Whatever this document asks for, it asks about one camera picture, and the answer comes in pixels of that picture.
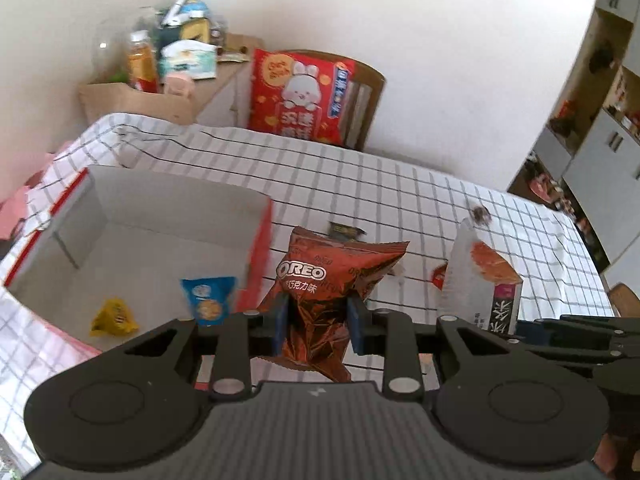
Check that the orange drink bottle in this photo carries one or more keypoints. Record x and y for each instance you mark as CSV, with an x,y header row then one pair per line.
x,y
142,65

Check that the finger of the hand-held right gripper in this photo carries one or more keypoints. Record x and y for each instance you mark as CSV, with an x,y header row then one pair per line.
x,y
600,322
560,342

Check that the white shelf cabinet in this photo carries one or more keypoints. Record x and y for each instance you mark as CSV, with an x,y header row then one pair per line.
x,y
600,170

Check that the brown wrapped candy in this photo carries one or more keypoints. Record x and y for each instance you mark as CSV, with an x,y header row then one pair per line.
x,y
480,214

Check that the beige wooden cabinet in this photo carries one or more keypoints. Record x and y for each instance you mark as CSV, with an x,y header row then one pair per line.
x,y
150,102

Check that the brown cookie packet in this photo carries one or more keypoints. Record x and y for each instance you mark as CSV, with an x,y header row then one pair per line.
x,y
310,280

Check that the blue snack packet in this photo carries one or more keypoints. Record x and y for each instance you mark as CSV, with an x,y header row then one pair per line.
x,y
207,300

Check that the small red packet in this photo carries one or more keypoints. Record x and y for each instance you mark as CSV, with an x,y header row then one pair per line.
x,y
439,276

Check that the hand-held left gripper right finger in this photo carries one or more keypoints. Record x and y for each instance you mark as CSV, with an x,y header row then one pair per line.
x,y
357,327

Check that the white checked tablecloth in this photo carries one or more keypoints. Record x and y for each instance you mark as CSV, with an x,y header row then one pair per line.
x,y
400,200

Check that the tissue pack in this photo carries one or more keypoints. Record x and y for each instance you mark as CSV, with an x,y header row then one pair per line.
x,y
189,60

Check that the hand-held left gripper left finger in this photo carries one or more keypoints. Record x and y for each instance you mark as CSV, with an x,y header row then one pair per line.
x,y
281,327

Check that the yellow box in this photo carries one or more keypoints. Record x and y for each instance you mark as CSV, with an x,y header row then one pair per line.
x,y
195,30

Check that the pink plastic item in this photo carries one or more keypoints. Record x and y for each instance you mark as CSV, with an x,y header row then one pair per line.
x,y
177,85

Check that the pink cloth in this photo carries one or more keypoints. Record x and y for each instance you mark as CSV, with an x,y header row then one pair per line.
x,y
15,205

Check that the white pastry packet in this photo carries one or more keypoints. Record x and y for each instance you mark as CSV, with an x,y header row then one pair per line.
x,y
475,280

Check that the yellow snack packet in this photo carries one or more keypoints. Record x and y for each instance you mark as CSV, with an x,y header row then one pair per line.
x,y
112,317

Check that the wooden chair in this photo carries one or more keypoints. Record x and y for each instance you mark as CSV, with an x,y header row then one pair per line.
x,y
367,100
626,300

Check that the red rabbit print cushion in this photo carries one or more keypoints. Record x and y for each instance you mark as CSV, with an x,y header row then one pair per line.
x,y
295,95

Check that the red and white cardboard box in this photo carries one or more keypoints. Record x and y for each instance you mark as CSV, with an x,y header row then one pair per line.
x,y
150,200

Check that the clear glass dome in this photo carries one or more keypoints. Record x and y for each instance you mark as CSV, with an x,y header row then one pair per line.
x,y
107,55

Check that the black snack packet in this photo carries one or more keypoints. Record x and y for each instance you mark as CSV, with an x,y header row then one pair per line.
x,y
345,231

